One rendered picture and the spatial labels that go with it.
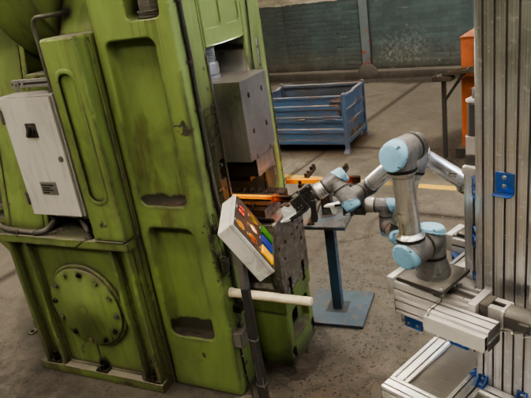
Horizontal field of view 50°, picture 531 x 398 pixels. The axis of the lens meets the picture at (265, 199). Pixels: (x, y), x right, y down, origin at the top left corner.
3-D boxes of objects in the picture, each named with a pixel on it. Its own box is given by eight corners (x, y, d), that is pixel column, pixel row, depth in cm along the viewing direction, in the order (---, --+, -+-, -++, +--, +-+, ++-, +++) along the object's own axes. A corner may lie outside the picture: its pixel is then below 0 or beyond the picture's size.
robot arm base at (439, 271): (457, 270, 244) (457, 249, 240) (438, 285, 235) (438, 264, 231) (427, 260, 255) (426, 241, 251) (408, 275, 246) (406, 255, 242)
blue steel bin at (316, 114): (369, 133, 734) (365, 78, 708) (349, 154, 670) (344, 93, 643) (286, 134, 790) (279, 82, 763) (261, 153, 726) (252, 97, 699)
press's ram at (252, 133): (281, 138, 311) (272, 65, 297) (251, 162, 280) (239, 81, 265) (216, 140, 329) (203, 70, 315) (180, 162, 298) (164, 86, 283)
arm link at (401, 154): (437, 260, 233) (423, 132, 216) (416, 275, 224) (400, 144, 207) (412, 255, 242) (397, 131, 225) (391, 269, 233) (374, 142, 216)
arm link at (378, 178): (428, 118, 225) (361, 178, 264) (412, 126, 219) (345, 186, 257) (446, 142, 223) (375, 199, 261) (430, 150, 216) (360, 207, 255)
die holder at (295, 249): (309, 265, 339) (300, 196, 322) (285, 299, 307) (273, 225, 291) (227, 257, 363) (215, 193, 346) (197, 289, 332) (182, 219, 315)
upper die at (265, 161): (274, 163, 304) (272, 146, 300) (258, 177, 287) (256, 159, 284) (207, 163, 322) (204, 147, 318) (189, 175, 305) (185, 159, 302)
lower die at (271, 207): (280, 206, 313) (278, 192, 310) (265, 221, 296) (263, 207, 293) (215, 204, 331) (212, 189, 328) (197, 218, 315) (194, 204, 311)
